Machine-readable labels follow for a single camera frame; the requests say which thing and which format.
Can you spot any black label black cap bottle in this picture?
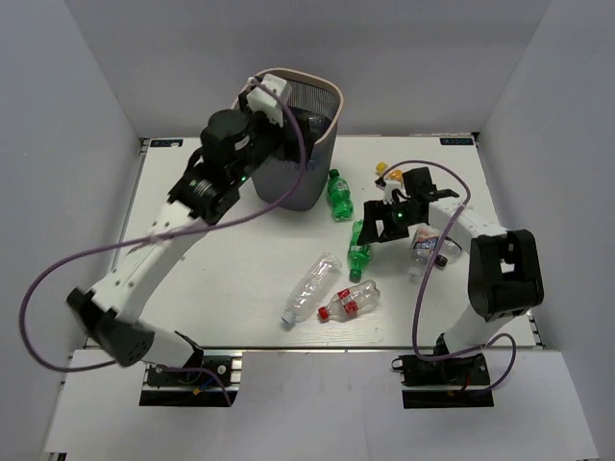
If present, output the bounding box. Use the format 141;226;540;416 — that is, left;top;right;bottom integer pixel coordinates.
435;237;462;269

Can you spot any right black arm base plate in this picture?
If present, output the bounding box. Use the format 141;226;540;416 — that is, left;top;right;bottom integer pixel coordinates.
391;354;494;409

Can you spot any green soda bottle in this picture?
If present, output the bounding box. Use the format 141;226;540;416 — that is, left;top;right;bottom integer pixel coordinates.
327;169;354;221
347;220;372;283

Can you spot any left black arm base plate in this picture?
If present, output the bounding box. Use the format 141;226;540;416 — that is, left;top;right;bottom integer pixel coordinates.
139;350;242;408

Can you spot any blue label water bottle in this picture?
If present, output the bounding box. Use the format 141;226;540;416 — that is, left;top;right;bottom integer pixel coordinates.
298;111;329;141

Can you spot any red label cola bottle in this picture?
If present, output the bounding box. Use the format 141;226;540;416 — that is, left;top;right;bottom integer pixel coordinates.
317;279;381;322

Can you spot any white blue orange label bottle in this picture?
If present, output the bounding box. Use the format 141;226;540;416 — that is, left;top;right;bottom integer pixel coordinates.
408;226;439;282

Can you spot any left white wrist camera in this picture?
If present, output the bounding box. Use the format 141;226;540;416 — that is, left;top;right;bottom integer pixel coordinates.
245;73;291;128

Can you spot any purple cable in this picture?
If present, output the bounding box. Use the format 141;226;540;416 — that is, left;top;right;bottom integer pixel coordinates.
18;76;307;407
383;160;518;393

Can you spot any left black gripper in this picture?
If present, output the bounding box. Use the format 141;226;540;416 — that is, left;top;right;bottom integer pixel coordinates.
232;92;320;186

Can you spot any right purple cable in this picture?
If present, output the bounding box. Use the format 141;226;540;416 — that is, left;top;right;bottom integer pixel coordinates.
383;160;518;393

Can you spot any clear unlabelled plastic bottle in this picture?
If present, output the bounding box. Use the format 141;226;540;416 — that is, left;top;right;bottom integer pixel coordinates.
281;253;342;328

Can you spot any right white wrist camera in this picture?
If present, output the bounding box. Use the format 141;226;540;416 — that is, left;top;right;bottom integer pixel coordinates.
375;177;407;205

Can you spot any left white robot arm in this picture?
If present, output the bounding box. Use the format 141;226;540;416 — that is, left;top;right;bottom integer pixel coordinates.
67;109;318;383

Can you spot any orange cap juice bottle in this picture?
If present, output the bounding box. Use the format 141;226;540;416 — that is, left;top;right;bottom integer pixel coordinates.
376;161;404;183

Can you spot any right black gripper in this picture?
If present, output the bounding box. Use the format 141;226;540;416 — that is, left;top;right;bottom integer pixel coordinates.
357;199;422;246

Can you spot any grey mesh waste bin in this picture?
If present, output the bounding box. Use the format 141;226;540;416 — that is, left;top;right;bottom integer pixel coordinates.
232;67;344;211

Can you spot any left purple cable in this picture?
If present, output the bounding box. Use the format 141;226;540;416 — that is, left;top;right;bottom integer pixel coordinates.
18;76;307;407

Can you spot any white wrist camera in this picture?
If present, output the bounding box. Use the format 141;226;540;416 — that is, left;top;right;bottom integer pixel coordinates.
245;73;291;128
375;177;407;205

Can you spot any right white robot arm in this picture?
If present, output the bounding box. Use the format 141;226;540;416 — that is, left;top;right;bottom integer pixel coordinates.
358;167;544;383

